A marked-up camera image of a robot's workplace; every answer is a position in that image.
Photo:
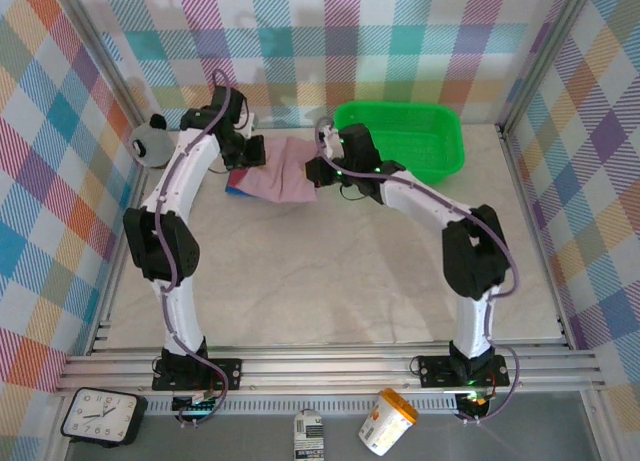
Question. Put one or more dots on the red tank top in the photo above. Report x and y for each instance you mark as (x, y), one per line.
(237, 177)

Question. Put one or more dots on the blue tank top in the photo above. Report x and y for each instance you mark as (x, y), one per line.
(235, 189)

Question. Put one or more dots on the mauve pink tank top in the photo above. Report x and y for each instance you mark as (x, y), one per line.
(285, 171)

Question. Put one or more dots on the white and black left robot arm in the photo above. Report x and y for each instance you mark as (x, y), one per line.
(185, 311)

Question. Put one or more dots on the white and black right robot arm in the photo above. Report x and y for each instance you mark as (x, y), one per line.
(475, 251)

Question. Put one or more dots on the green plastic basket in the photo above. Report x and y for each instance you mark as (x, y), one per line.
(425, 136)

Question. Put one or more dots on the grey plush animal toy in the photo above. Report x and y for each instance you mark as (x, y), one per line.
(150, 146)

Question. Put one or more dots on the small electronics board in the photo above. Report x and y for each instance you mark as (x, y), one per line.
(472, 401)
(195, 408)

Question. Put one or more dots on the white cup with orange lid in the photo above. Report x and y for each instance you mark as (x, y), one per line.
(385, 423)

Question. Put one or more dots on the black and white carton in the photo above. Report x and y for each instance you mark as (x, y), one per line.
(307, 436)

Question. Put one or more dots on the black alarm clock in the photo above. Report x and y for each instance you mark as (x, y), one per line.
(102, 413)

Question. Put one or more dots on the aluminium side rail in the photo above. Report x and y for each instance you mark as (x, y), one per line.
(520, 181)
(101, 338)

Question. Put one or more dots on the aluminium frame post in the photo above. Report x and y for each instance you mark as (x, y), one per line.
(542, 56)
(107, 46)

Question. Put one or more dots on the aluminium front rail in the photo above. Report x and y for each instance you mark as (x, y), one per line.
(325, 373)

